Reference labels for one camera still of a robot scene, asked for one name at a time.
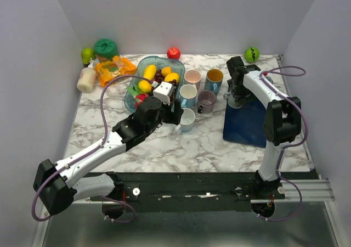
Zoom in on blue butterfly mug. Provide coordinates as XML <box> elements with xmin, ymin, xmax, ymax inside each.
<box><xmin>204</xmin><ymin>69</ymin><xmax>224</xmax><ymax>95</ymax></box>

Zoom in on grey white mug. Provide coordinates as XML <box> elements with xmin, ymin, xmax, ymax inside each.
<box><xmin>223</xmin><ymin>92</ymin><xmax>240</xmax><ymax>109</ymax></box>

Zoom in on light blue white mug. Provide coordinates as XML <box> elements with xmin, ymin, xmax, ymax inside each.
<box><xmin>174</xmin><ymin>108</ymin><xmax>195</xmax><ymax>132</ymax></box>

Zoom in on light blue faceted mug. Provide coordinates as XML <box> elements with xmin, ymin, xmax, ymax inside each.
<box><xmin>179</xmin><ymin>85</ymin><xmax>197</xmax><ymax>109</ymax></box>

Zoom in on purple mug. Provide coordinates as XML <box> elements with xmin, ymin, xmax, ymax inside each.
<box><xmin>197</xmin><ymin>90</ymin><xmax>217</xmax><ymax>114</ymax></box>

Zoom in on pink mug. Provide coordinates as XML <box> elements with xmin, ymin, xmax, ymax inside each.
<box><xmin>184</xmin><ymin>70</ymin><xmax>201</xmax><ymax>90</ymax></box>

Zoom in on dark teal mug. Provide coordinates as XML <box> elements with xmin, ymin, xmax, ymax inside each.
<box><xmin>265</xmin><ymin>76</ymin><xmax>274</xmax><ymax>85</ymax></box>

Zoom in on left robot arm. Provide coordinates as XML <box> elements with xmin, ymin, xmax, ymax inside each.
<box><xmin>32</xmin><ymin>96</ymin><xmax>183</xmax><ymax>221</ymax></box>

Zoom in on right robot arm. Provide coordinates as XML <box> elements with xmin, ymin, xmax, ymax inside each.
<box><xmin>223</xmin><ymin>57</ymin><xmax>301</xmax><ymax>199</ymax></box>

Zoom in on green black ball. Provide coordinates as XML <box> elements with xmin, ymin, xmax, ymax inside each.
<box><xmin>244</xmin><ymin>47</ymin><xmax>260</xmax><ymax>63</ymax></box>

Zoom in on red dragon fruit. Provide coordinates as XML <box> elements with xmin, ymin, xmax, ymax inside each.
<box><xmin>127</xmin><ymin>85</ymin><xmax>149</xmax><ymax>108</ymax></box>

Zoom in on yellow lemon left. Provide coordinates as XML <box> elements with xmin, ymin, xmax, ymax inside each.
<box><xmin>138</xmin><ymin>80</ymin><xmax>152</xmax><ymax>94</ymax></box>

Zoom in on yellow lemon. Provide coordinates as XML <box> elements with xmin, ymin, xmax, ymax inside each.
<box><xmin>138</xmin><ymin>80</ymin><xmax>152</xmax><ymax>94</ymax></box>
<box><xmin>164</xmin><ymin>72</ymin><xmax>180</xmax><ymax>83</ymax></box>

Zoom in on dark purple grapes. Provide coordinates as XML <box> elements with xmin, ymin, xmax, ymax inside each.
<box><xmin>152</xmin><ymin>69</ymin><xmax>179</xmax><ymax>104</ymax></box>

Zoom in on yellow mango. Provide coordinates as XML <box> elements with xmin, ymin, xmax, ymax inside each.
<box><xmin>143</xmin><ymin>64</ymin><xmax>157</xmax><ymax>83</ymax></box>

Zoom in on yellow lemon right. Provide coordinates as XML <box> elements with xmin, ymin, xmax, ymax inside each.
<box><xmin>164</xmin><ymin>72</ymin><xmax>180</xmax><ymax>83</ymax></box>

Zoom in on small orange fruit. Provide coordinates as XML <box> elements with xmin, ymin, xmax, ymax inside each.
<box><xmin>161</xmin><ymin>66</ymin><xmax>172</xmax><ymax>77</ymax></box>

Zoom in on clear blue fruit tray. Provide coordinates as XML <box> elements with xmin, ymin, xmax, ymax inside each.
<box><xmin>124</xmin><ymin>55</ymin><xmax>186</xmax><ymax>120</ymax></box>

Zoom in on orange snack bag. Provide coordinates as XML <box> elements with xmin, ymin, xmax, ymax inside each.
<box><xmin>95</xmin><ymin>55</ymin><xmax>137</xmax><ymax>87</ymax></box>

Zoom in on dark blue tray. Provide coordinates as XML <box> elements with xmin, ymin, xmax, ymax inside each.
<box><xmin>223</xmin><ymin>100</ymin><xmax>266</xmax><ymax>148</ymax></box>

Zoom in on red apple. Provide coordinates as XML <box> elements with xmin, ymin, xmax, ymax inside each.
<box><xmin>167</xmin><ymin>47</ymin><xmax>181</xmax><ymax>60</ymax></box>

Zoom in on cream lotion bottle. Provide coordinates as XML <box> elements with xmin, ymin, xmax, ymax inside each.
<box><xmin>77</xmin><ymin>59</ymin><xmax>97</xmax><ymax>93</ymax></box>

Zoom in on green pear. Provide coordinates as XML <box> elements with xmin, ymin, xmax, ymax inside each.
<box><xmin>81</xmin><ymin>48</ymin><xmax>96</xmax><ymax>65</ymax></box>

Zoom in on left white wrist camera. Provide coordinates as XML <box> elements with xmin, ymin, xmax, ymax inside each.
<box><xmin>152</xmin><ymin>81</ymin><xmax>175</xmax><ymax>105</ymax></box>

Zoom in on black table frame rail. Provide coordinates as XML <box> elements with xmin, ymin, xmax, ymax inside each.
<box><xmin>107</xmin><ymin>172</ymin><xmax>284</xmax><ymax>213</ymax></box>

